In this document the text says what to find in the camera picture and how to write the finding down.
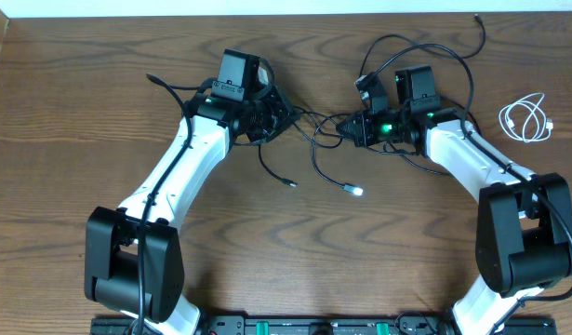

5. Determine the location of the short black cable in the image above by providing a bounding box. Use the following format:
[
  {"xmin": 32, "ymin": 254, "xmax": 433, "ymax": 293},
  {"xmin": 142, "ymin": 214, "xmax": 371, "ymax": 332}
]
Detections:
[{"xmin": 257, "ymin": 105, "xmax": 365, "ymax": 197}]

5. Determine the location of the white cable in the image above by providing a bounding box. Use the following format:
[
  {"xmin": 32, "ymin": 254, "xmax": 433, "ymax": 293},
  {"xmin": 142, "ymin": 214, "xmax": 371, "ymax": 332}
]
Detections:
[{"xmin": 498, "ymin": 91, "xmax": 555, "ymax": 143}]

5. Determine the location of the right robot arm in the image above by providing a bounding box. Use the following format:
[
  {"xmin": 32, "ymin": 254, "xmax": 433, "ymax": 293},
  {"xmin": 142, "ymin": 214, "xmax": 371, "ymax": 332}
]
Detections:
[{"xmin": 336, "ymin": 66, "xmax": 572, "ymax": 334}]

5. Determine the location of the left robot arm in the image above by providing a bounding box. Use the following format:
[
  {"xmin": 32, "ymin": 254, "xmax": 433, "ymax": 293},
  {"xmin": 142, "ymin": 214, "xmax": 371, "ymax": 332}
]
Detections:
[{"xmin": 84, "ymin": 48, "xmax": 299, "ymax": 334}]

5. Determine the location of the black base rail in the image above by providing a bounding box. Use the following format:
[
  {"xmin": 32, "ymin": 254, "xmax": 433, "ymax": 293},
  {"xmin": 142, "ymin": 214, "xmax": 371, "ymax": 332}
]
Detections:
[{"xmin": 88, "ymin": 314, "xmax": 558, "ymax": 335}]

